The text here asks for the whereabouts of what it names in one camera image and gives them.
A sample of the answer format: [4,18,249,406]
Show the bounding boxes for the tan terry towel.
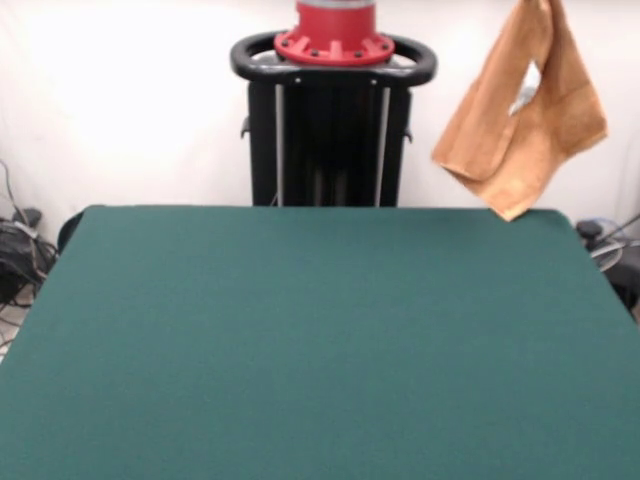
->
[431,0,610,222]

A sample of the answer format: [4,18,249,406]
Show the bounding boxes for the dark green tablecloth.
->
[0,203,640,480]

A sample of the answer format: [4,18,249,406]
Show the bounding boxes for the black bulky object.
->
[604,244,640,324]

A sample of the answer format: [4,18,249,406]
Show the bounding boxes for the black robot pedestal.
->
[229,29,439,207]

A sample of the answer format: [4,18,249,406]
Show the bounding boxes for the black cable tangle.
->
[0,159,60,361]

